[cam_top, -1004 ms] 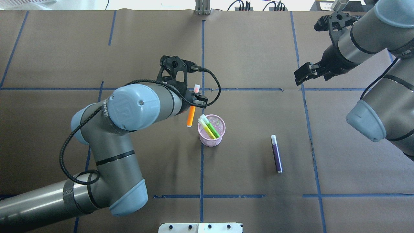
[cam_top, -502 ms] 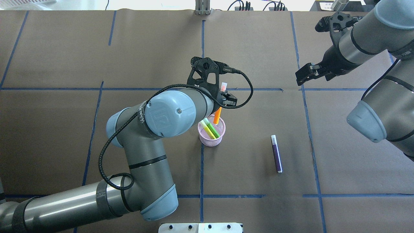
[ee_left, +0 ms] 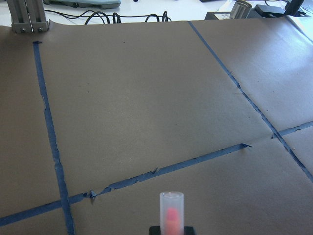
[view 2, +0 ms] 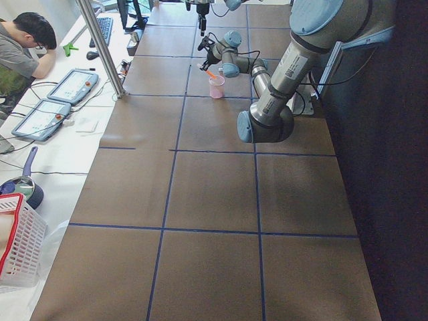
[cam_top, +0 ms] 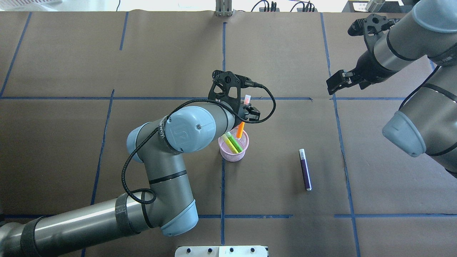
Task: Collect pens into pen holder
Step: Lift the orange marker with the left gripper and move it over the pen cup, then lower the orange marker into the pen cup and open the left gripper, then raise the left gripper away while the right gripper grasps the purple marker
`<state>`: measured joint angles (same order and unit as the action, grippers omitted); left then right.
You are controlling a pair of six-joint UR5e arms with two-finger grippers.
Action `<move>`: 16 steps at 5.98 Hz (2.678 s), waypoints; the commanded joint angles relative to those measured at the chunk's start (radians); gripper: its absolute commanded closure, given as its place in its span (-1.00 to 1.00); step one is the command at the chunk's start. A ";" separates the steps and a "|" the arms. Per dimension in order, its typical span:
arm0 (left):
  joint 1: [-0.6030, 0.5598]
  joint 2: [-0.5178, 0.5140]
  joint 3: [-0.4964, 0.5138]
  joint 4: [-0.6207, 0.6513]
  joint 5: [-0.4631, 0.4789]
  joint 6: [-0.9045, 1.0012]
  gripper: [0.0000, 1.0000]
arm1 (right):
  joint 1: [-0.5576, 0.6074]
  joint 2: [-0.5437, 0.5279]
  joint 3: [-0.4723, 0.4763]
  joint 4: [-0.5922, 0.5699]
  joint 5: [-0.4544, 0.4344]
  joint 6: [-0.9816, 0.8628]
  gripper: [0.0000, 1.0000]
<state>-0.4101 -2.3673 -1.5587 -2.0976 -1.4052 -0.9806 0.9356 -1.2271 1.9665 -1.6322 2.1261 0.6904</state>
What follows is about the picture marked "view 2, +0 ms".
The orange highlighter pen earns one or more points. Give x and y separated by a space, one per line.
208 72

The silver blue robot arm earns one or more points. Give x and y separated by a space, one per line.
231 5
316 26

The lower teach pendant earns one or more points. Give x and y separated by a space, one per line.
43 120

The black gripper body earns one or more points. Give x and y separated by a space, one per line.
200 11
211 53

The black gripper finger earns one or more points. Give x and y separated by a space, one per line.
202 24

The white plastic basket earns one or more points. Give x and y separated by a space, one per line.
22 235

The black computer mouse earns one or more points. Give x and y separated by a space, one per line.
91 55

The seated person grey shirt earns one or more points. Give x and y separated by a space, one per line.
28 52

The teach pendant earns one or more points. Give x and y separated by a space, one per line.
43 120
74 86

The pink mesh pen holder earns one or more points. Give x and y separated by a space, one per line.
216 87

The blue saucepan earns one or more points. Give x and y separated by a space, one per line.
25 185

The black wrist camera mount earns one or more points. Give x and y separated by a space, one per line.
207 43

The upper teach pendant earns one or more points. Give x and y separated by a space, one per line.
74 86

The black monitor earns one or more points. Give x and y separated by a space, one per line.
133 14

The black keyboard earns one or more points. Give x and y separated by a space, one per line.
105 24

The green plastic clamp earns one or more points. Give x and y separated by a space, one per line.
68 48

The aluminium frame post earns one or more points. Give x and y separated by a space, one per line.
96 34

